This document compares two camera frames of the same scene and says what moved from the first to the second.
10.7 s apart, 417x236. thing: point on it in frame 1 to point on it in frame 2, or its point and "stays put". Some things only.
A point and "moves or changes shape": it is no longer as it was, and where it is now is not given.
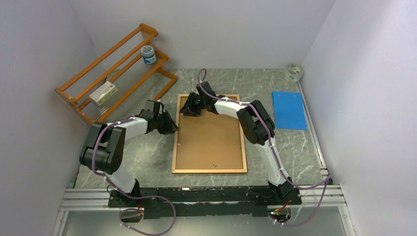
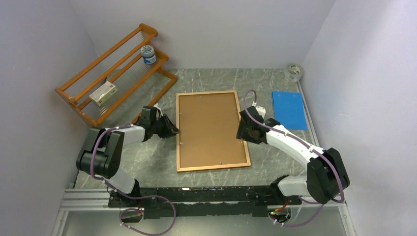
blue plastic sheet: (289, 110) stays put
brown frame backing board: (209, 141) moves or changes shape
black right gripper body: (203, 103) to (244, 132)
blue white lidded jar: (148, 52) stays put
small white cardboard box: (103, 93) stays put
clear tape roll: (293, 73) stays put
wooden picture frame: (181, 99) moves or changes shape
